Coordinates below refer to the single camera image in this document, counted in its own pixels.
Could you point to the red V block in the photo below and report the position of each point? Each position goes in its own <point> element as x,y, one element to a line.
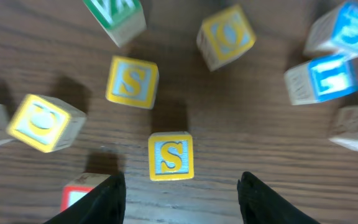
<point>79,187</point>

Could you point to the blue E block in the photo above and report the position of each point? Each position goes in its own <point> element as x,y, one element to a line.
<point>321,79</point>

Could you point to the yellow O block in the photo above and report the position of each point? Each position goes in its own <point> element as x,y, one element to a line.
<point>46,123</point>

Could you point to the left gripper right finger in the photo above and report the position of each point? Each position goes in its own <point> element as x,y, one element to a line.
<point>259,204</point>

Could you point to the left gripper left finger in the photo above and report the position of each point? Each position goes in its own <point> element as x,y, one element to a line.
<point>106,203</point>

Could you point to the yellow S block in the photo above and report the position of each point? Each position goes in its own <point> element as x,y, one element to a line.
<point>132,82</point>

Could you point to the green Z block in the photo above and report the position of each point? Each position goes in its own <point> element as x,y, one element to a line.
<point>122,20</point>

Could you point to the blue D block left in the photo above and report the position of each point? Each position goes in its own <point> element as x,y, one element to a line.
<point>336,32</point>

